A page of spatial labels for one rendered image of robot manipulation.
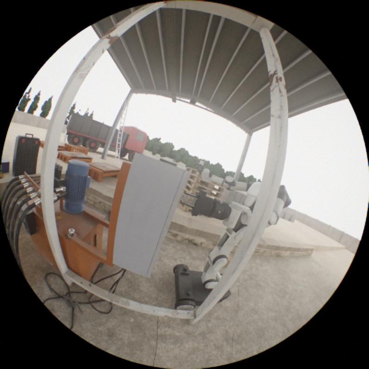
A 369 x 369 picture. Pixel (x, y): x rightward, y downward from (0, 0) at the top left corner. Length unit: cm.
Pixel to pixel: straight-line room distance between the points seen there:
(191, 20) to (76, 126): 760
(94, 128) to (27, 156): 676
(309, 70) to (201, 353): 525
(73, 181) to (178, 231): 182
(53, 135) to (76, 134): 805
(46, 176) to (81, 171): 45
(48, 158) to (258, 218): 92
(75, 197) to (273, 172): 127
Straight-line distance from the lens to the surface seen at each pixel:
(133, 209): 51
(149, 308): 111
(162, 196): 47
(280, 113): 54
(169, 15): 351
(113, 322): 128
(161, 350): 129
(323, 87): 460
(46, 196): 75
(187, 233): 229
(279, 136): 50
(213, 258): 115
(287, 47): 414
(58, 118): 66
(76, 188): 111
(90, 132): 884
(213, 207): 54
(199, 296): 141
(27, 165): 272
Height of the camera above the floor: 125
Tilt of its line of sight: 6 degrees down
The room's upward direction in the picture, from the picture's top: 21 degrees clockwise
